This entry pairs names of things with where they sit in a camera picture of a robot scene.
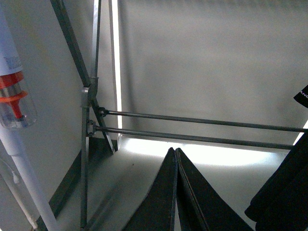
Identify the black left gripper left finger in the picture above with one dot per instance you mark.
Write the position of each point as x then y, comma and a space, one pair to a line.
157, 211

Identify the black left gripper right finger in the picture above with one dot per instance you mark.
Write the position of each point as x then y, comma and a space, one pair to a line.
200, 207

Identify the black printed t-shirt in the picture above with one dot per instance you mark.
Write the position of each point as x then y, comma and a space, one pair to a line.
282, 202

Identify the grey metal clothes rack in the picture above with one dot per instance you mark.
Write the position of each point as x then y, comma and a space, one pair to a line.
215, 78

